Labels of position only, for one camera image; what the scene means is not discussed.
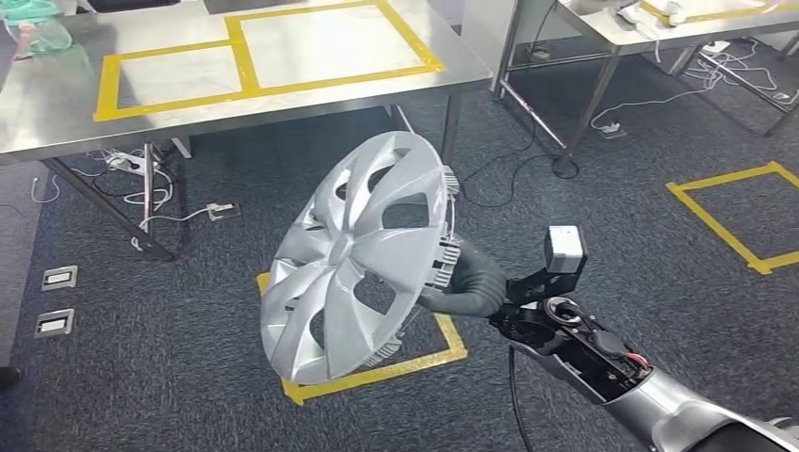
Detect silver plastic wheel hubcap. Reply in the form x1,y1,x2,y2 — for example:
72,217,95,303
258,129,462,387

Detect steel workbench table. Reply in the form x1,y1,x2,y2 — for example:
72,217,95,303
0,0,495,264

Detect yellow floor tape square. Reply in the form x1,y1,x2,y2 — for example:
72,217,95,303
255,271,469,407

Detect yellow tape on steel table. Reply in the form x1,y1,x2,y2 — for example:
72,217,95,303
636,0,772,26

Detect green translucent plastic item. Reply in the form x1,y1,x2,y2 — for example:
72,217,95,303
0,0,74,57

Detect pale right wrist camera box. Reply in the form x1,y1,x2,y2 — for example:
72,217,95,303
543,224,589,276

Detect yellow tape frame on bench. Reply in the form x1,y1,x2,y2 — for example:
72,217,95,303
93,0,445,122

